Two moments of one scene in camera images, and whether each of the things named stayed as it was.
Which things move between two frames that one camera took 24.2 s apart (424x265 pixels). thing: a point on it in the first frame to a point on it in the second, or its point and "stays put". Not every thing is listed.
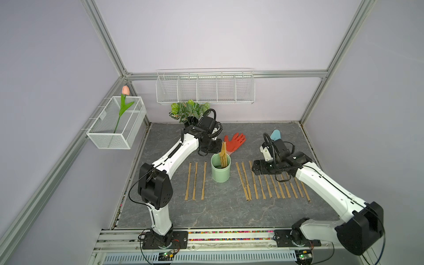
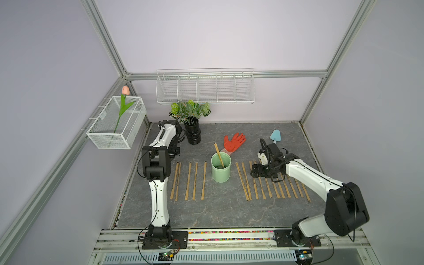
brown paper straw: [264, 197] stays put
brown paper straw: [270, 193] stays put
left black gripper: [217, 148] to [171, 155]
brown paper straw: [246, 194] stays put
